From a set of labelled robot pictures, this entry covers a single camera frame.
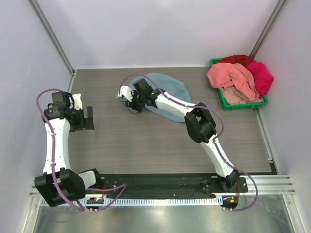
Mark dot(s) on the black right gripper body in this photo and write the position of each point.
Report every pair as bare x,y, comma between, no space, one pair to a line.
134,101

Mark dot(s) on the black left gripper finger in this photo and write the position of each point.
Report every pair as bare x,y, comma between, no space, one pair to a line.
89,124
89,112

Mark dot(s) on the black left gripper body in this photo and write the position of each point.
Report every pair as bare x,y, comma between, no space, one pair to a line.
76,123

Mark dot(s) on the light blue t shirt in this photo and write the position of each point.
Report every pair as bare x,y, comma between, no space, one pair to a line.
175,88

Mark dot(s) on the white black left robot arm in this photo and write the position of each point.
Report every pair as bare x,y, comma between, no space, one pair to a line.
58,184

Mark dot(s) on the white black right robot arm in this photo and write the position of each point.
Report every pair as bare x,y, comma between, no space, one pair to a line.
200,124

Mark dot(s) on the salmon pink t shirt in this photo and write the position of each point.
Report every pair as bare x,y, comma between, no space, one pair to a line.
226,75

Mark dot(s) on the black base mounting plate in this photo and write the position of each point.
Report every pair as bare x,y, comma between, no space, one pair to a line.
169,186

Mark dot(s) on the green plastic bin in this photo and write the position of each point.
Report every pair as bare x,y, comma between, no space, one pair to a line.
226,106

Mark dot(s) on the beige t shirt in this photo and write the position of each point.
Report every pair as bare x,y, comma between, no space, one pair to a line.
234,97

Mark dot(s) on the dark red t shirt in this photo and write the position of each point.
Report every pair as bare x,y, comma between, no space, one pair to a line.
244,60

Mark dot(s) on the magenta t shirt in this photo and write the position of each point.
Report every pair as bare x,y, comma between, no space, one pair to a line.
262,78

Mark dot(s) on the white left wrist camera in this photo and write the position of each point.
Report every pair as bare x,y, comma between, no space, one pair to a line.
75,101

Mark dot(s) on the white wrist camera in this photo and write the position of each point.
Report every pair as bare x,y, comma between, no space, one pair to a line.
125,92
75,101

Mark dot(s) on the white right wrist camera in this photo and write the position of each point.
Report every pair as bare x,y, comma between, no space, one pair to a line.
125,92

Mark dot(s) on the aluminium frame post left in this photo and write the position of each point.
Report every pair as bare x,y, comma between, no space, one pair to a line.
48,29

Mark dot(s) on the aluminium frame post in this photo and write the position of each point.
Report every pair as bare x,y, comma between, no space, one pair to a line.
48,29
280,4

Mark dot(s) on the slotted white cable duct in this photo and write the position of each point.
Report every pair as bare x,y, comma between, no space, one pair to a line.
146,203

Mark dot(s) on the aluminium front rail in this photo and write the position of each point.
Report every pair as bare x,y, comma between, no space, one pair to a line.
267,185

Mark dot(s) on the aluminium frame post right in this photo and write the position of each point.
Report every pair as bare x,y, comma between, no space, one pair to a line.
280,4

